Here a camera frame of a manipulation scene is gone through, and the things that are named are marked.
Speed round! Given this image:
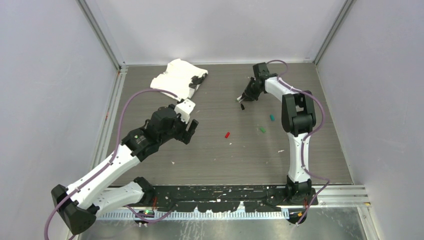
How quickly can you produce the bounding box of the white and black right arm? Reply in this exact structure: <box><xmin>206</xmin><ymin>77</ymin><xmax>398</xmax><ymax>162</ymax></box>
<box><xmin>193</xmin><ymin>62</ymin><xmax>319</xmax><ymax>206</ymax></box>

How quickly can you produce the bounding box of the white crumpled cloth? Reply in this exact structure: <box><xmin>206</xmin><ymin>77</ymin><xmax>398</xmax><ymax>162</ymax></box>
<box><xmin>150</xmin><ymin>58</ymin><xmax>209</xmax><ymax>101</ymax></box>

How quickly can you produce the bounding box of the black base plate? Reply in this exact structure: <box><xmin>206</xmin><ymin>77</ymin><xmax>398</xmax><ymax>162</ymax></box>
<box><xmin>131</xmin><ymin>184</ymin><xmax>318</xmax><ymax>213</ymax></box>

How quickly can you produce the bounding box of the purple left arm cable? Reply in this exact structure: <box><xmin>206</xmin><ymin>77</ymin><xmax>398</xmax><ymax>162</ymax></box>
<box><xmin>43</xmin><ymin>88</ymin><xmax>181</xmax><ymax>240</ymax></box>

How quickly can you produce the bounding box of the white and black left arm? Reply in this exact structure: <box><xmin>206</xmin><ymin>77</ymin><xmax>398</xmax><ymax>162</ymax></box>
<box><xmin>51</xmin><ymin>99</ymin><xmax>199</xmax><ymax>235</ymax></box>

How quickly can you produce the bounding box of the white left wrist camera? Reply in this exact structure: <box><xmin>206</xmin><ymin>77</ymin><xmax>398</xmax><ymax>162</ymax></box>
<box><xmin>174</xmin><ymin>98</ymin><xmax>196</xmax><ymax>124</ymax></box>

